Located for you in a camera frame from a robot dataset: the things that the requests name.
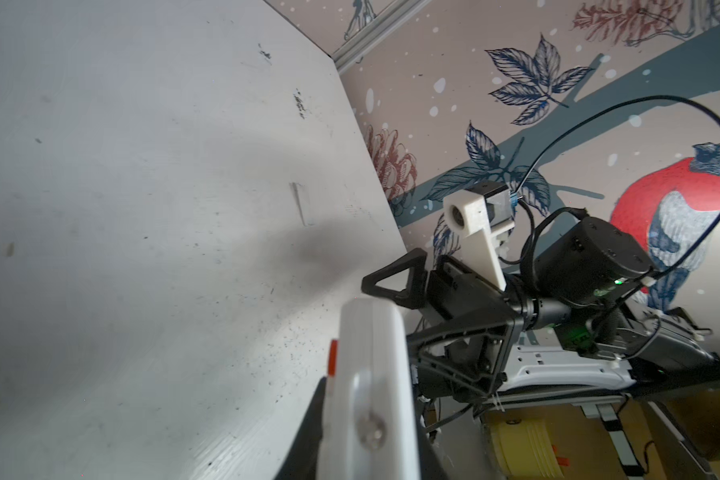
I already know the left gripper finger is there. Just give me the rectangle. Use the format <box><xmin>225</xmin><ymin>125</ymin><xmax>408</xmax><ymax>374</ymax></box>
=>
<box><xmin>274</xmin><ymin>377</ymin><xmax>327</xmax><ymax>480</ymax></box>

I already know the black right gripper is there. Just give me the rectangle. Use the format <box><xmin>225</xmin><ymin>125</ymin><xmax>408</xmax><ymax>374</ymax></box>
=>
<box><xmin>361</xmin><ymin>248</ymin><xmax>525</xmax><ymax>404</ymax></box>

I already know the white remote control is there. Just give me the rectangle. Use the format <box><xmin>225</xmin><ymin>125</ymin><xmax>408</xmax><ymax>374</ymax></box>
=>
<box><xmin>316</xmin><ymin>298</ymin><xmax>421</xmax><ymax>479</ymax></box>

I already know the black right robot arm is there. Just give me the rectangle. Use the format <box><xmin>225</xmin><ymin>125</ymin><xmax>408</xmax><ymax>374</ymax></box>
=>
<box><xmin>361</xmin><ymin>249</ymin><xmax>720</xmax><ymax>405</ymax></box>

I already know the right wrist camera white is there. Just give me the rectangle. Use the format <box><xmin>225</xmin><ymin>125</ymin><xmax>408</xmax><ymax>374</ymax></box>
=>
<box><xmin>443</xmin><ymin>180</ymin><xmax>515</xmax><ymax>292</ymax></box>

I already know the right camera black cable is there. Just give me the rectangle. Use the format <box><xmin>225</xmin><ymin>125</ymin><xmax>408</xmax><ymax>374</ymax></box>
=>
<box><xmin>512</xmin><ymin>94</ymin><xmax>720</xmax><ymax>283</ymax></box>

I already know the horizontal aluminium frame bar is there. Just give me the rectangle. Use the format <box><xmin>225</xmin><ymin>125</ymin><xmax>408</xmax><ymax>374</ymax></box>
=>
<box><xmin>331</xmin><ymin>0</ymin><xmax>431</xmax><ymax>75</ymax></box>

